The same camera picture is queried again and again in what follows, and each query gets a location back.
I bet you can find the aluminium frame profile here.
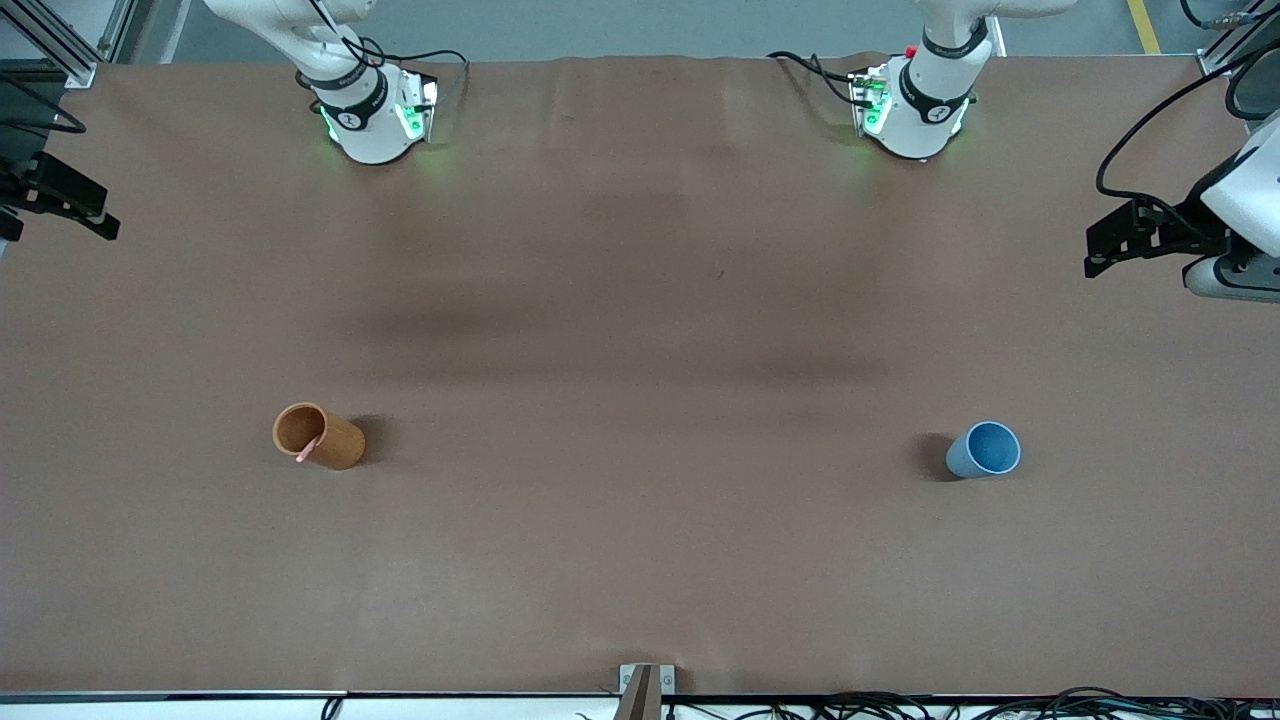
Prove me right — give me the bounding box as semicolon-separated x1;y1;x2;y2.
0;0;137;89
1198;0;1280;73

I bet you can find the blue plastic cup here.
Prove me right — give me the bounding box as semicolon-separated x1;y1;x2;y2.
945;421;1022;480

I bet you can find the brown cylindrical cup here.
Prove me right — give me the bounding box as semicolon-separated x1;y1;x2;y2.
272;402;367;472

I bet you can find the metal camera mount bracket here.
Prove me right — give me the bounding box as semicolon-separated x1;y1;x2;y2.
613;663;677;720

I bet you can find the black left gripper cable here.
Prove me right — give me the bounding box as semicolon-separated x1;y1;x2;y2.
1095;44;1280;205

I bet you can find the black left arm base cable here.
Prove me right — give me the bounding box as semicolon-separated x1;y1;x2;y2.
767;50;873;107

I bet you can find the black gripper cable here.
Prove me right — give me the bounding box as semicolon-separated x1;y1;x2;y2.
1095;44;1280;205
0;74;88;135

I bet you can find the brown table cover sheet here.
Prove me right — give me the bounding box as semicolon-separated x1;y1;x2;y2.
0;52;1280;699

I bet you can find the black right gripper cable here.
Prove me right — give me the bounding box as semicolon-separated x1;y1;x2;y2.
0;74;88;135

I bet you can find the black right arm base cable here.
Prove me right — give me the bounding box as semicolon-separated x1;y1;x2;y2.
308;0;471;113

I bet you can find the black arm base cable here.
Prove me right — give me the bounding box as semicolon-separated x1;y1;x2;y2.
767;50;873;107
308;0;471;113

